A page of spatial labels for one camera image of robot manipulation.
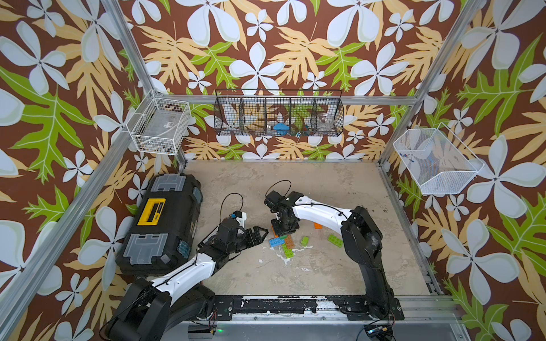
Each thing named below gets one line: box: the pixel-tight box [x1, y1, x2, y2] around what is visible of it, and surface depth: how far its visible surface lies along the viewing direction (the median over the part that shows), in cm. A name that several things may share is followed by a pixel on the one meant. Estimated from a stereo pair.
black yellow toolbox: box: [115, 173, 204, 277], surface depth 78 cm
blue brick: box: [268, 237, 286, 248], surface depth 90 cm
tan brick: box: [284, 234, 296, 250], surface depth 90 cm
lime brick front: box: [281, 242, 295, 259], surface depth 89 cm
